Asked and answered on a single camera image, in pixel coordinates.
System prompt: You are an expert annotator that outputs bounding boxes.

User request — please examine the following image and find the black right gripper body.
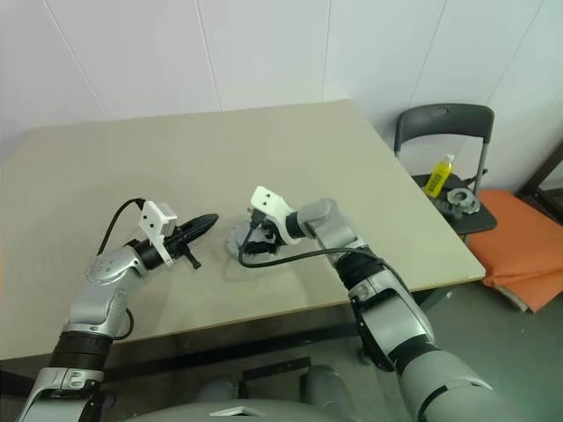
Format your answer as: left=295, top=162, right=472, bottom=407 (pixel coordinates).
left=248, top=209, right=282, bottom=247

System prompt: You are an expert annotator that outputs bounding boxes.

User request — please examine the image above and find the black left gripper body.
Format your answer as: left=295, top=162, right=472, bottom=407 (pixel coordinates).
left=165, top=229, right=203, bottom=272

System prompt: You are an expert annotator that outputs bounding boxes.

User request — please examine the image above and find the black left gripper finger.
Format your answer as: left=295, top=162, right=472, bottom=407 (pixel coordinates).
left=180, top=213, right=220, bottom=234
left=176, top=222, right=216, bottom=245

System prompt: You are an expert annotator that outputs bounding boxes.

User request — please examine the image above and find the metal part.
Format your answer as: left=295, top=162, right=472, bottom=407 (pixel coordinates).
left=446, top=187, right=481, bottom=217

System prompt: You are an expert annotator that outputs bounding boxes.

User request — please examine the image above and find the grey rounded shape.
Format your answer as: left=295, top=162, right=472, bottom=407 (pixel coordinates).
left=200, top=380, right=242, bottom=402
left=298, top=364, right=349, bottom=406

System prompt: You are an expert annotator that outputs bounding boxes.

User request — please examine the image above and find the yellow drink bottle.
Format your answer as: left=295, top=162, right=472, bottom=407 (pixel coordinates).
left=422, top=153, right=457, bottom=198

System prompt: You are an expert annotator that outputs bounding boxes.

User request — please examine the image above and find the dark grey folding chair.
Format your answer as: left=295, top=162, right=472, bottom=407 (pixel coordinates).
left=394, top=103, right=499, bottom=236

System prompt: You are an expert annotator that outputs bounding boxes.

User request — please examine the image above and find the orange cushion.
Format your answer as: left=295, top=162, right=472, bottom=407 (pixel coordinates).
left=465, top=188, right=563, bottom=314

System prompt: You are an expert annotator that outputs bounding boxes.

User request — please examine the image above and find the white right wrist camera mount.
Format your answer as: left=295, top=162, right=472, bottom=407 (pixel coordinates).
left=249, top=186, right=304, bottom=245

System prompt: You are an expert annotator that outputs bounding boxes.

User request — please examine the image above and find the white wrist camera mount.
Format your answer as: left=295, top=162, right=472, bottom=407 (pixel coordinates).
left=249, top=186, right=304, bottom=245
left=139, top=200, right=179, bottom=268

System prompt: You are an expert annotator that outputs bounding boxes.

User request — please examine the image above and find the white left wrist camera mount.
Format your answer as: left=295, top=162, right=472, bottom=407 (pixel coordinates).
left=139, top=200, right=179, bottom=268

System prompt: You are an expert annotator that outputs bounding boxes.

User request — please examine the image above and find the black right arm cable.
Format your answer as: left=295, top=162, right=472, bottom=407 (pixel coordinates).
left=238, top=215, right=417, bottom=304

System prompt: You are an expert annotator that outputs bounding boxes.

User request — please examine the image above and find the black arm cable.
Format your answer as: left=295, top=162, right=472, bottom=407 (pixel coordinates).
left=97, top=198, right=147, bottom=342
left=238, top=215, right=417, bottom=304

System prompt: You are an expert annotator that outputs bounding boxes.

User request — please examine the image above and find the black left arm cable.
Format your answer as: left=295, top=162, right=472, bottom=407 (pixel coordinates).
left=97, top=198, right=147, bottom=342

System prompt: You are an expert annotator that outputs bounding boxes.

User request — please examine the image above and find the black table frame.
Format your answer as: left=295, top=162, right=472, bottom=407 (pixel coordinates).
left=0, top=280, right=458, bottom=384

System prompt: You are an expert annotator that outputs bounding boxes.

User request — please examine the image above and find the dark metal frame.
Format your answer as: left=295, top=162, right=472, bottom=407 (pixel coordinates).
left=514, top=138, right=563, bottom=204

